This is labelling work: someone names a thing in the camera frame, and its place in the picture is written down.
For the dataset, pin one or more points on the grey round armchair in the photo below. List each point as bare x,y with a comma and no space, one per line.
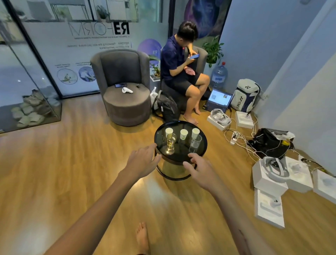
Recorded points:
123,105

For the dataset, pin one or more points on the person's left thumb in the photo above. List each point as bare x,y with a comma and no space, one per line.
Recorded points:
156,160

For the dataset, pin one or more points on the blue smartphone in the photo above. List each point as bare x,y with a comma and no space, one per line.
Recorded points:
194,56

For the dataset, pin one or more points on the person's bare foot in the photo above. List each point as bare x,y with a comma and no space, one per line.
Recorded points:
142,237

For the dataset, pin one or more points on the black smartphone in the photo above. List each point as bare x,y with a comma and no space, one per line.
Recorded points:
120,85

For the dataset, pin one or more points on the person's left hand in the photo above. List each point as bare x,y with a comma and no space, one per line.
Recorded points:
140,163

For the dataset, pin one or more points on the white paper cup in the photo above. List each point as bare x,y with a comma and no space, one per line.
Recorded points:
195,132
169,131
184,134

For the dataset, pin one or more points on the white box with insert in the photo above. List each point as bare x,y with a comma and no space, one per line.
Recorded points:
299,173

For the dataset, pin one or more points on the glass with yellow liquid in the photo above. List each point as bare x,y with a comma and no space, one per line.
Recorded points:
171,144

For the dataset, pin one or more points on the large clear water bottle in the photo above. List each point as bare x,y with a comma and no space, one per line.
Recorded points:
219,77

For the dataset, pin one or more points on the black backpack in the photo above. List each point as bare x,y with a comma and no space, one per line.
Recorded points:
168,106

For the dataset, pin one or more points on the large white box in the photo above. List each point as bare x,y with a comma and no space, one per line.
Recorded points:
267,184

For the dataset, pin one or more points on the white grey headset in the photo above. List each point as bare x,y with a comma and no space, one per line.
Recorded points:
275,168

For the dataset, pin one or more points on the white sports backpack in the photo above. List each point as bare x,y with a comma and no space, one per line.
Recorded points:
245,96

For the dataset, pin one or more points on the white box lid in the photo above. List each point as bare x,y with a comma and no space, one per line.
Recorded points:
325,184

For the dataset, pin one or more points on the green potted plant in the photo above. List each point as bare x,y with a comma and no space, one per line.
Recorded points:
214,51

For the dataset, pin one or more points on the person's right forearm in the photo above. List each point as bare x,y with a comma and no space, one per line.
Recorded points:
236,223

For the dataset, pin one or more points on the small white box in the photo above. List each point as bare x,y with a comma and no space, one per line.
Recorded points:
244,120

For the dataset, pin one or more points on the white handheld controller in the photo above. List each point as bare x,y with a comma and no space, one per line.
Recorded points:
127,90

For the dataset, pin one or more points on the open black laptop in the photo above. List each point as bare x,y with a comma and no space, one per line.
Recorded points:
219,101

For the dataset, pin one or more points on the white plastic bag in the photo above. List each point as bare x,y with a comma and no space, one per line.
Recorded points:
153,98

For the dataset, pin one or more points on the white tray with controller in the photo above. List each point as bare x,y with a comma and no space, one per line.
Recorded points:
269,208

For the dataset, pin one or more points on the pink cloth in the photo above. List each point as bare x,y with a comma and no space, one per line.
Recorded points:
190,71

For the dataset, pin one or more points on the white headset on box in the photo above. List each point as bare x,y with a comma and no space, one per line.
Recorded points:
220,118

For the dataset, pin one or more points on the empty clear glass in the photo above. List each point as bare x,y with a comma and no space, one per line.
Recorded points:
195,144

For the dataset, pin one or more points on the white power strip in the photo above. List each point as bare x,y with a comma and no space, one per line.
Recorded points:
234,138

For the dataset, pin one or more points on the pile of beige slippers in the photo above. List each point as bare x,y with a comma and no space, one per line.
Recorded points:
32,110

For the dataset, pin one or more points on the round black side table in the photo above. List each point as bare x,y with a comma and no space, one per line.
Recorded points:
181,149

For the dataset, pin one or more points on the small potted orchid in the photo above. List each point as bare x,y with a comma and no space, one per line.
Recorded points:
156,69

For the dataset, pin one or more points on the person's left forearm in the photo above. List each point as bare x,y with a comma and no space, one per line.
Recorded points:
91,218

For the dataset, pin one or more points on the person's right hand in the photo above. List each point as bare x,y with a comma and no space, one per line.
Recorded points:
207,176

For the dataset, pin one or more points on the black bag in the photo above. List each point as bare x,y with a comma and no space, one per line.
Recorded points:
270,143

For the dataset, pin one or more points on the person's right thumb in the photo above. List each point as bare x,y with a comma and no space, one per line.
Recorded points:
189,168

